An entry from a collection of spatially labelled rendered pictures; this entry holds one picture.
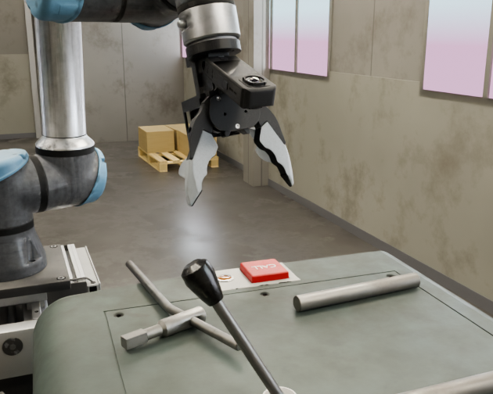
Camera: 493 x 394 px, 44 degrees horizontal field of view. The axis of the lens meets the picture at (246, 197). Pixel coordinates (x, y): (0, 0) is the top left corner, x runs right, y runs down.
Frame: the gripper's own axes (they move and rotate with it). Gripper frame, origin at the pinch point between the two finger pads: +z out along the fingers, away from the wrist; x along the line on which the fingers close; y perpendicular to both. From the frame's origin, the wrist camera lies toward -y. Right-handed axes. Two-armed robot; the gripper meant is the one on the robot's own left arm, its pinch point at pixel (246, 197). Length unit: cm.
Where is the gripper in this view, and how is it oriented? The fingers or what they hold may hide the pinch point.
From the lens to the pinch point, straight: 77.3
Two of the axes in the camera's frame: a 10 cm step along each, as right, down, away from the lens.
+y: -4.8, 0.4, 8.8
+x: -8.6, 1.7, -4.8
